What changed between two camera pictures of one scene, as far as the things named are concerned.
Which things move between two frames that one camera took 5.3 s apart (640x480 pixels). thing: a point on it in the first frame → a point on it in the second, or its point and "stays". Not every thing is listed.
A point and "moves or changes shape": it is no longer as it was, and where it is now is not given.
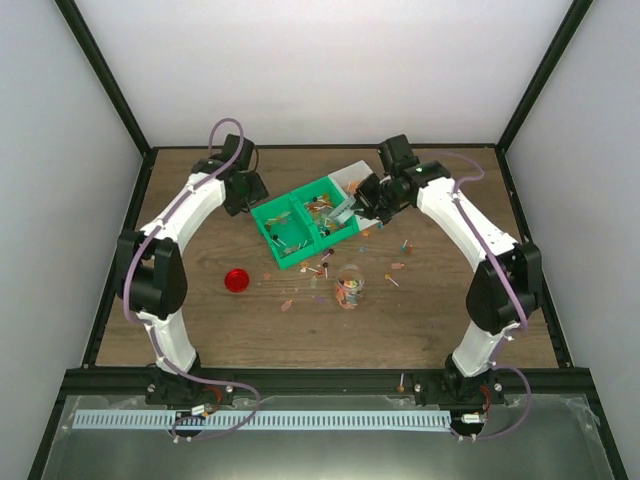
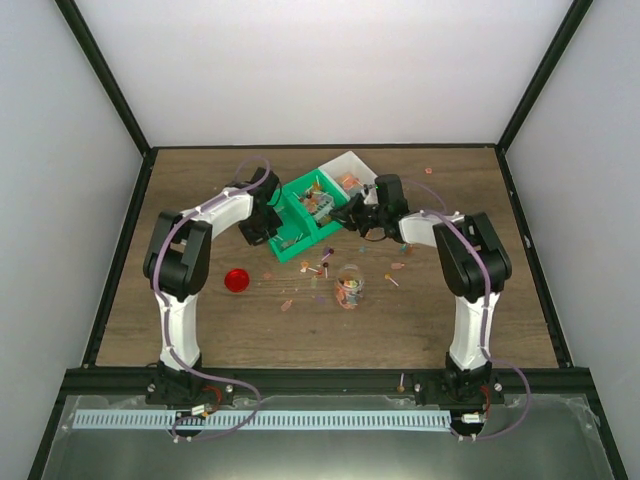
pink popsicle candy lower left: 286,305 stays
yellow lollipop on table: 388,277 stays
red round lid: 237,280 stays
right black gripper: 363,197 → 348,217
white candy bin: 347,179 moves or changes shape
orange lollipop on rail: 401,388 stays
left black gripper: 258,193 → 253,239
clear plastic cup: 349,285 stays
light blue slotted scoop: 343,211 moves or changes shape
